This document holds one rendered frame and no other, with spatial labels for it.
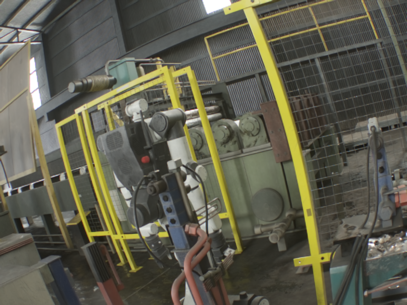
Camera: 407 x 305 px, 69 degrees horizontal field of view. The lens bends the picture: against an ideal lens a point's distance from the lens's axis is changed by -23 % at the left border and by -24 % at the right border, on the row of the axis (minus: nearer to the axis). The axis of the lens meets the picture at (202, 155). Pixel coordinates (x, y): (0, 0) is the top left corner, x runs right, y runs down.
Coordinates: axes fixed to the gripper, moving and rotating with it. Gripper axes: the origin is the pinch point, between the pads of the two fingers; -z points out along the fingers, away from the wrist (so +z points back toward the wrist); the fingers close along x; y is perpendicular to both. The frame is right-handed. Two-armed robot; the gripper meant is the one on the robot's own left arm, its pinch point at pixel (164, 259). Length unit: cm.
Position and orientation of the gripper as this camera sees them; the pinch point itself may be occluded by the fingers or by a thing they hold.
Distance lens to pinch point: 224.8
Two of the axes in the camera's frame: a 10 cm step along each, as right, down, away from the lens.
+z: -3.8, -9.0, -2.3
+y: -7.9, 1.9, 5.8
